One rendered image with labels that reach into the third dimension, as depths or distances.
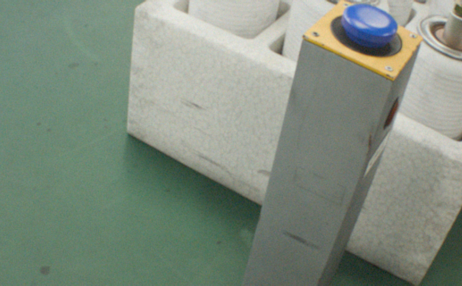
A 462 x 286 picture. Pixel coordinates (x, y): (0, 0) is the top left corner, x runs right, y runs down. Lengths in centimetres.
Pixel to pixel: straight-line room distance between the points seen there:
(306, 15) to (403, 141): 15
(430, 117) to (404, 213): 10
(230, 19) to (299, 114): 23
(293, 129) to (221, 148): 25
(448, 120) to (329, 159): 18
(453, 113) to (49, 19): 64
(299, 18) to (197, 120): 17
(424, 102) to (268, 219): 19
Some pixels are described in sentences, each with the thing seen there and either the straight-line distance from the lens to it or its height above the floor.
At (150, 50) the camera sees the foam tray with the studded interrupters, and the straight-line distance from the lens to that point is 74.
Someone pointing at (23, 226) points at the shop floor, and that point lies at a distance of 74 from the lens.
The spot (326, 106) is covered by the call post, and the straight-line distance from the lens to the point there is 48.
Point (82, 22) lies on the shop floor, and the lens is 103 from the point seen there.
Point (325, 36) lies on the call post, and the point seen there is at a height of 31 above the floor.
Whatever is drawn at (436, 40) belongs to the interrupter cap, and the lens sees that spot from 64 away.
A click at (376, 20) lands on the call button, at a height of 33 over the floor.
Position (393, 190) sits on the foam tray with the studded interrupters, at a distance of 68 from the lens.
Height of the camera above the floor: 56
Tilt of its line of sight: 42 degrees down
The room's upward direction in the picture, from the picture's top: 10 degrees clockwise
